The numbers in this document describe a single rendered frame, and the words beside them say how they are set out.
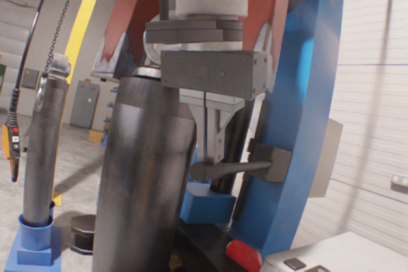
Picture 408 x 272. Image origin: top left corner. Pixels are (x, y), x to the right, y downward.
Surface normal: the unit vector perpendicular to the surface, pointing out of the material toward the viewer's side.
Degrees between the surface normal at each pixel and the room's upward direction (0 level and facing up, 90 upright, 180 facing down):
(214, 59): 115
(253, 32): 90
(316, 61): 90
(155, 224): 90
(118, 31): 90
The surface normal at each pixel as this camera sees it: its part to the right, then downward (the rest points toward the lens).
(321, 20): 0.50, 0.16
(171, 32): -0.55, 0.33
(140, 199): 0.18, 0.08
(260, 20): -0.46, -0.07
